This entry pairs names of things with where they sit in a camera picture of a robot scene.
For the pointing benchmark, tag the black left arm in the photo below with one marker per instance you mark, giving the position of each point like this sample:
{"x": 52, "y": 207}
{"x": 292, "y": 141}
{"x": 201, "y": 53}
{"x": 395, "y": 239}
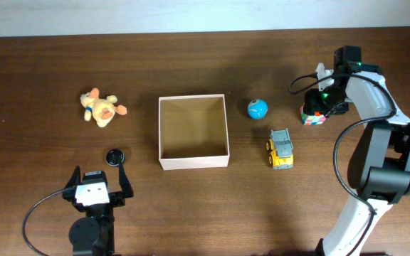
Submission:
{"x": 94, "y": 233}

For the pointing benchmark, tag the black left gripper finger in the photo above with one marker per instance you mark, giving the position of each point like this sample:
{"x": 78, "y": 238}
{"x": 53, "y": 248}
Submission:
{"x": 124, "y": 182}
{"x": 74, "y": 179}

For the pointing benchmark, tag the blue toy ball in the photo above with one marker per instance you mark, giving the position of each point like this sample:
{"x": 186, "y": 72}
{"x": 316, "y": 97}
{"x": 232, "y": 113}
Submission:
{"x": 257, "y": 109}

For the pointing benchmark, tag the yellow plush duck toy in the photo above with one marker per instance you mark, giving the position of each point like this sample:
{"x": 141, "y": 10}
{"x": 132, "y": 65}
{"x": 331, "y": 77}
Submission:
{"x": 102, "y": 110}

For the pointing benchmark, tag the pink cardboard box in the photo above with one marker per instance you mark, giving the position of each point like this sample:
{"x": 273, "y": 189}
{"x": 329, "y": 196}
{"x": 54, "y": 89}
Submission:
{"x": 193, "y": 132}

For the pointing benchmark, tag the yellow grey toy truck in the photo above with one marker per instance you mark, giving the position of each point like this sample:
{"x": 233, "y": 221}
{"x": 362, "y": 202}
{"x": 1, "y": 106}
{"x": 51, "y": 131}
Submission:
{"x": 280, "y": 149}

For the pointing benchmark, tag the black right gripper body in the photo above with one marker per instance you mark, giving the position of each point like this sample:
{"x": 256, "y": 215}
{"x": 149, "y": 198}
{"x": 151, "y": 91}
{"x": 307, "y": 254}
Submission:
{"x": 316, "y": 103}

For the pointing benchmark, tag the black round lid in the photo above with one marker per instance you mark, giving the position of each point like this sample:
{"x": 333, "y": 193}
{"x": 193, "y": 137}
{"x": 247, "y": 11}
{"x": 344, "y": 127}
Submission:
{"x": 115, "y": 157}

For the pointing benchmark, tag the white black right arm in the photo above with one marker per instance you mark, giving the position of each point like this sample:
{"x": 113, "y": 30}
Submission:
{"x": 378, "y": 172}

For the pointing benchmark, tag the colourful puzzle cube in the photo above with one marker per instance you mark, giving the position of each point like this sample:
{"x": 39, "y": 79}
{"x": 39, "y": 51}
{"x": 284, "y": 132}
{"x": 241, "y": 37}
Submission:
{"x": 311, "y": 119}

